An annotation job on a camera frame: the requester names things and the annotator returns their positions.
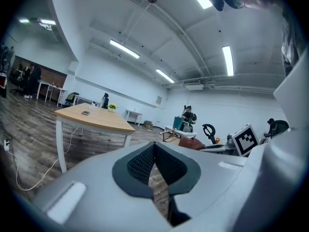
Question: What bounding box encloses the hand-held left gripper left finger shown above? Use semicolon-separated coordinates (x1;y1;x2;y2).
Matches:
31;141;173;232

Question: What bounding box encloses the white desk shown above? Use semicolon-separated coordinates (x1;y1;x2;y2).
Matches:
36;79;68;107
73;95;102;106
125;109;143;127

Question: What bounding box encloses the long white cable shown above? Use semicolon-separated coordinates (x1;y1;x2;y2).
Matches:
9;126;80;192

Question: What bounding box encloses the wall air conditioner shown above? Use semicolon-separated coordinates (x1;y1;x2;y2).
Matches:
184;84;205;91

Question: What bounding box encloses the green folding chair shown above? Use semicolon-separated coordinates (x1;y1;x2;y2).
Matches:
64;92;79;108

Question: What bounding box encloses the person's grey shirt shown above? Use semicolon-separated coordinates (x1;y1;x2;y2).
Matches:
281;8;307;77

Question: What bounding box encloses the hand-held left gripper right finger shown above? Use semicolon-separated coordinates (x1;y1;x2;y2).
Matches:
154;141;250;227

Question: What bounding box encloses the brown cloth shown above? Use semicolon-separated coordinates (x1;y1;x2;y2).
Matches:
178;136;207;151

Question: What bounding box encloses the white side table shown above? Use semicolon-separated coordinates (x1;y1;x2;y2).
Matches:
164;125;198;140

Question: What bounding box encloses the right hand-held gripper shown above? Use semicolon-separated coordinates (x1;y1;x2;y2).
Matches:
199;123;260;157

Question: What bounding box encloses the wooden table with white legs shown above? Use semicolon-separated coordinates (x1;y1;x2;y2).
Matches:
54;102;136;174

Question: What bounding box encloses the gold shelf cart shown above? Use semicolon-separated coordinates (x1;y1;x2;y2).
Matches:
160;127;182;145

